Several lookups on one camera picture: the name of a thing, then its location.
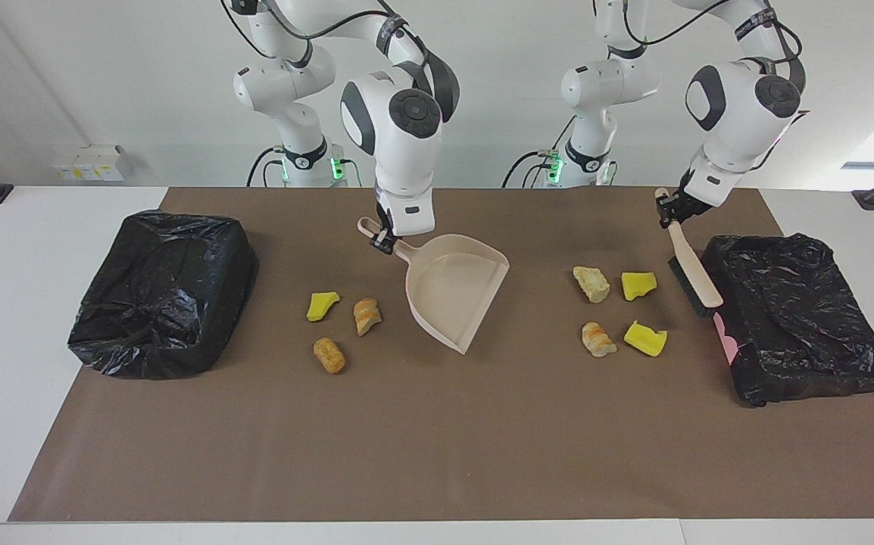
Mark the blocky yellow sponge piece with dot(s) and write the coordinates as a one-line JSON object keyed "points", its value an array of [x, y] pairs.
{"points": [[638, 285]]}

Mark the notched yellow sponge piece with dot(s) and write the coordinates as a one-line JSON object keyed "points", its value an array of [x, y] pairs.
{"points": [[645, 339]]}

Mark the pointed striped croissant piece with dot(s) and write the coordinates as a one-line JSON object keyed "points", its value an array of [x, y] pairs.
{"points": [[367, 316]]}

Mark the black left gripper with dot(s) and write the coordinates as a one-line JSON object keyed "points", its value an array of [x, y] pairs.
{"points": [[688, 198]]}

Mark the pink bin with black bag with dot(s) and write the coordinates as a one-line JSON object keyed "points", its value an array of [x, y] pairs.
{"points": [[800, 325]]}

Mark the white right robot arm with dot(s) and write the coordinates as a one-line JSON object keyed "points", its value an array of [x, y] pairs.
{"points": [[399, 151]]}

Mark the beige hand brush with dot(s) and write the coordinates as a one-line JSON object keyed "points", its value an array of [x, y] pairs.
{"points": [[698, 276]]}

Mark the brown oval bread roll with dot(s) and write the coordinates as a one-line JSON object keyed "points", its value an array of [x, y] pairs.
{"points": [[329, 356]]}

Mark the black bag lined bin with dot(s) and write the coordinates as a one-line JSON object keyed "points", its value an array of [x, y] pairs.
{"points": [[164, 303]]}

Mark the white wall outlet box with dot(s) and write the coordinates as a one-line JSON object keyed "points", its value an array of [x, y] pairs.
{"points": [[88, 163]]}

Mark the pale torn bread piece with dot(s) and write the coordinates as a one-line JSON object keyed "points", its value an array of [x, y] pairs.
{"points": [[591, 284]]}

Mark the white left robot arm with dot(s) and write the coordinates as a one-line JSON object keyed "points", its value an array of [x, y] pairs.
{"points": [[740, 113]]}

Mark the yellow sponge wedge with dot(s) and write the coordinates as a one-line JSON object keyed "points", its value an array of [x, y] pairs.
{"points": [[323, 306]]}

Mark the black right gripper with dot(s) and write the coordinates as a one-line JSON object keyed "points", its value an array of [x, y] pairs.
{"points": [[380, 219]]}

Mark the rounded striped croissant piece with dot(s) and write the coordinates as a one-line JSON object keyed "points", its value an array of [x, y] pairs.
{"points": [[598, 339]]}

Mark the brown table mat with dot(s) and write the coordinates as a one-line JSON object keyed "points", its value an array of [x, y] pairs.
{"points": [[437, 469]]}

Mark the beige plastic dustpan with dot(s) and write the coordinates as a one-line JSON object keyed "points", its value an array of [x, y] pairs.
{"points": [[452, 295]]}

